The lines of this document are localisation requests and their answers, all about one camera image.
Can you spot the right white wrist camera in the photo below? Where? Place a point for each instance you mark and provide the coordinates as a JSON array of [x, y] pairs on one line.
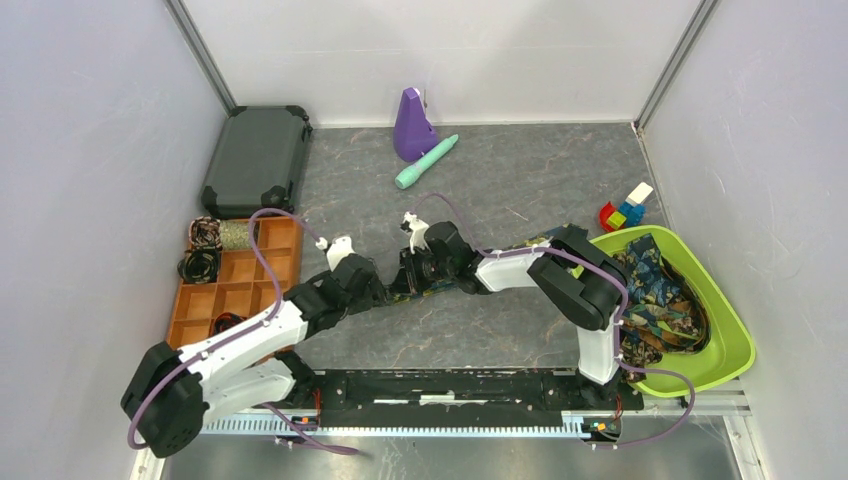
[[416, 230]]

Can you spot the rolled orange black tie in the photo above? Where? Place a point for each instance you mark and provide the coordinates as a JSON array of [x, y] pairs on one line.
[[223, 322]]

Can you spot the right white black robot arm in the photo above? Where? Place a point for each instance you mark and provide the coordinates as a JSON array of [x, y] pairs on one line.
[[585, 284]]

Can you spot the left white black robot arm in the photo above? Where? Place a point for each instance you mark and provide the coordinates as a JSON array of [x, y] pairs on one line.
[[174, 393]]

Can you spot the rolled olive speckled tie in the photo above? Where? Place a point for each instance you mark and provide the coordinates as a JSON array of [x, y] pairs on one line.
[[236, 235]]

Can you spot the pile of patterned ties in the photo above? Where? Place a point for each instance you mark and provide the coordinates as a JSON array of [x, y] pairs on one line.
[[664, 315]]

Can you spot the colourful toy block stack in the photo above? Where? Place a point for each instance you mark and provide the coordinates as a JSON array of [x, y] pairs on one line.
[[629, 213]]

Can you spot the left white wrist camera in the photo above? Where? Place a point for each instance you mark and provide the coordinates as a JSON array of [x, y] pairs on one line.
[[336, 250]]

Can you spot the dark green hard case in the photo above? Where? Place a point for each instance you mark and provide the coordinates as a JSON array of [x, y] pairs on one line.
[[258, 161]]

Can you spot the purple metronome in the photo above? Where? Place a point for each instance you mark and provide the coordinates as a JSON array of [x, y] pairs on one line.
[[413, 134]]

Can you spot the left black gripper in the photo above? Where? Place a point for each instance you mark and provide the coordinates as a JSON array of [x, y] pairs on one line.
[[372, 295]]

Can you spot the lime green plastic bin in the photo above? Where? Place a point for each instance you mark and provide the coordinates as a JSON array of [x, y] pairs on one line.
[[730, 350]]

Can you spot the rolled pink brown tie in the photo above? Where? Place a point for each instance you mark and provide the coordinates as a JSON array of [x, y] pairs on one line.
[[204, 234]]

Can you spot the rolled black patterned tie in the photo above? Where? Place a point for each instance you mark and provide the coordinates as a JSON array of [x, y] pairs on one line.
[[199, 266]]

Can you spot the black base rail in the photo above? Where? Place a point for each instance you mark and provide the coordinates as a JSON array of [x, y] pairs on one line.
[[457, 398]]

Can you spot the teal cylindrical pen tool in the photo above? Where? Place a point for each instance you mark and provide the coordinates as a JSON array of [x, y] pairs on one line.
[[411, 174]]

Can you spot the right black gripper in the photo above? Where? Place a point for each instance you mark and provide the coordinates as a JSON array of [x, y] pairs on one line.
[[409, 277]]

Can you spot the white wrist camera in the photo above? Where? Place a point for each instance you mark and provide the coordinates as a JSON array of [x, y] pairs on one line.
[[416, 230], [336, 250]]

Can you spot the orange compartment tray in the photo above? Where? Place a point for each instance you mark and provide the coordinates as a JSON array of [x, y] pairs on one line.
[[245, 282]]

